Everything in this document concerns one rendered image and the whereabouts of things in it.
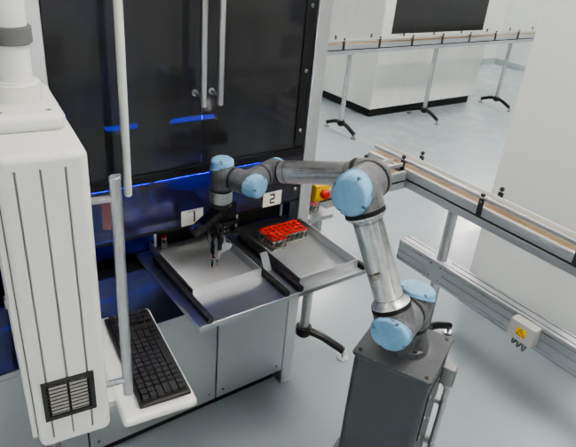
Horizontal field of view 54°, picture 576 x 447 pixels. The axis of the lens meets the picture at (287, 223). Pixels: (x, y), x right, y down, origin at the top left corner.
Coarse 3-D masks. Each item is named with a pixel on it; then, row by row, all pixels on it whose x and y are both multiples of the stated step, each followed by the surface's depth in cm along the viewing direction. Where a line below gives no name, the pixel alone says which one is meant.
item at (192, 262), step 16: (192, 240) 213; (160, 256) 198; (176, 256) 203; (192, 256) 203; (208, 256) 204; (224, 256) 205; (240, 256) 205; (176, 272) 189; (192, 272) 194; (208, 272) 195; (224, 272) 196; (240, 272) 197; (256, 272) 194; (192, 288) 181; (208, 288) 184
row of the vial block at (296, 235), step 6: (300, 228) 219; (306, 228) 220; (282, 234) 214; (288, 234) 216; (294, 234) 217; (300, 234) 218; (306, 234) 220; (270, 240) 211; (288, 240) 217; (294, 240) 218; (300, 240) 220; (270, 246) 212
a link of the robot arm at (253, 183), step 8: (256, 168) 181; (264, 168) 182; (232, 176) 177; (240, 176) 176; (248, 176) 175; (256, 176) 175; (264, 176) 180; (232, 184) 177; (240, 184) 176; (248, 184) 174; (256, 184) 174; (264, 184) 177; (240, 192) 178; (248, 192) 175; (256, 192) 175
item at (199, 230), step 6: (210, 210) 188; (216, 210) 187; (204, 216) 187; (210, 216) 186; (216, 216) 186; (198, 222) 187; (204, 222) 186; (210, 222) 186; (216, 222) 187; (192, 228) 186; (198, 228) 185; (204, 228) 185; (198, 234) 184
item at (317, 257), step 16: (304, 224) 227; (256, 240) 217; (304, 240) 220; (320, 240) 221; (272, 256) 203; (288, 256) 209; (304, 256) 210; (320, 256) 211; (336, 256) 212; (352, 256) 207; (288, 272) 196; (304, 272) 200; (320, 272) 196; (336, 272) 201
